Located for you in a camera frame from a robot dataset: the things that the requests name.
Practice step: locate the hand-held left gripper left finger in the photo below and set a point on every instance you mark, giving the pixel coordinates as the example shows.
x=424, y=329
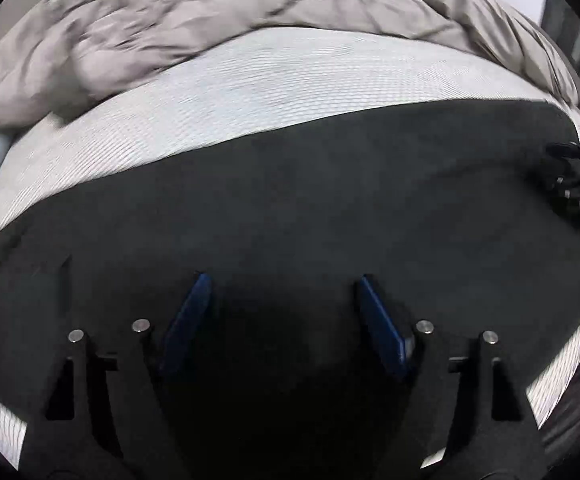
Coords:
x=187, y=325

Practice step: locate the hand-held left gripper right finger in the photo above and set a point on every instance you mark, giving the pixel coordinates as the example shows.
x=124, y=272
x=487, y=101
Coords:
x=382, y=327

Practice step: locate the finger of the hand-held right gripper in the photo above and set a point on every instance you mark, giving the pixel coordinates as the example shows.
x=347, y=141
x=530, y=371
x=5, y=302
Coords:
x=567, y=150
x=557, y=177

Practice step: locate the grey duvet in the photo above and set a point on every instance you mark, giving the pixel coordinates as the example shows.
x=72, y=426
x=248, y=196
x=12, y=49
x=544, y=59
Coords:
x=170, y=20

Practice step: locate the black pants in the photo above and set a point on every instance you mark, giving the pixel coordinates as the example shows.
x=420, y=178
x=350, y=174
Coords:
x=290, y=200

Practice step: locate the honeycomb patterned mattress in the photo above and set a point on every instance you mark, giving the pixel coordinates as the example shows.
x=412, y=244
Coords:
x=270, y=75

